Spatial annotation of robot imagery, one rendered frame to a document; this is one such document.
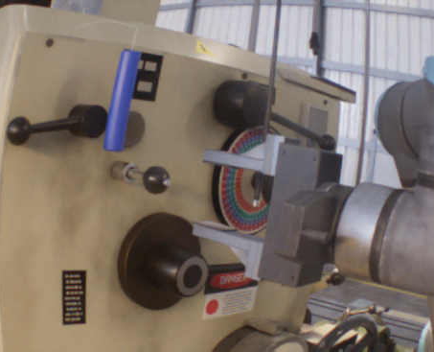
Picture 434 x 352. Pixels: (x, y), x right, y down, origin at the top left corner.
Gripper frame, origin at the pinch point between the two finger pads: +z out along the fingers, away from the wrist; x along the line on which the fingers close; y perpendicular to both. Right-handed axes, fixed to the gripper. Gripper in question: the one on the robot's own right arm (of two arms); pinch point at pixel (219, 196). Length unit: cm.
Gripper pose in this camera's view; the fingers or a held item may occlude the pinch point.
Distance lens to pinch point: 62.3
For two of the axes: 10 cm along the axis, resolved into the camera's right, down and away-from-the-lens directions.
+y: 6.8, 0.3, 7.3
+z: -7.2, -1.7, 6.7
